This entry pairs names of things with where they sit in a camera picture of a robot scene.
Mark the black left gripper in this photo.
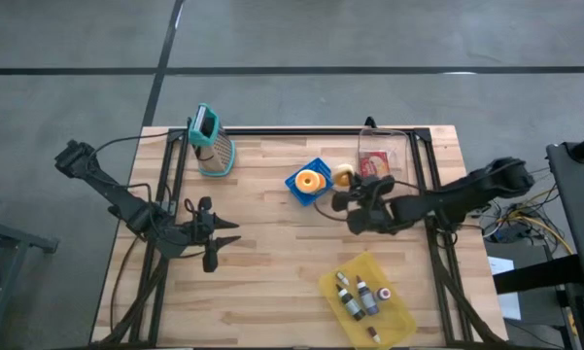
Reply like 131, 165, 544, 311
177, 196, 243, 273

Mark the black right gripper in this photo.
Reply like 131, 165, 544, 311
330, 175, 399, 236

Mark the white frosted toy donut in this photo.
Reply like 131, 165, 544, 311
331, 163, 357, 189

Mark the red snack packet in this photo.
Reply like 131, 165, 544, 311
359, 150, 391, 179

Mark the blue plastic basket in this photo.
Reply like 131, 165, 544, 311
284, 157, 333, 207

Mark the purple food colouring bottle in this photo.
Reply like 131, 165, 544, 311
354, 275, 381, 316

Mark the black food colouring bottle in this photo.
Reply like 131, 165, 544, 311
335, 284, 367, 322

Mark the clear plastic container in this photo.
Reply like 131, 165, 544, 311
357, 126, 413, 195

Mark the teal metal box grater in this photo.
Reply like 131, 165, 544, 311
188, 102, 237, 178

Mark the yellow translucent tray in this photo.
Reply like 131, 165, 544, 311
319, 251, 418, 350

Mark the white paper sheet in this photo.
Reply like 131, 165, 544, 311
487, 256, 522, 321

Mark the black stand bar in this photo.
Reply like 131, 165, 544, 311
493, 253, 584, 296

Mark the dark grey equipment case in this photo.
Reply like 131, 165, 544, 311
546, 140, 584, 293

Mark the grey metal stand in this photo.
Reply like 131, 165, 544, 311
0, 212, 59, 350

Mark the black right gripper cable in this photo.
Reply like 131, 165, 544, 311
313, 187, 354, 223

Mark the black metal rig frame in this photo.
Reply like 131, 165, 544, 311
90, 126, 509, 350

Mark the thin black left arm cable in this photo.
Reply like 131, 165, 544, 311
87, 128, 189, 155

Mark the yellow cable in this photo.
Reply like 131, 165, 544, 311
512, 187, 575, 255

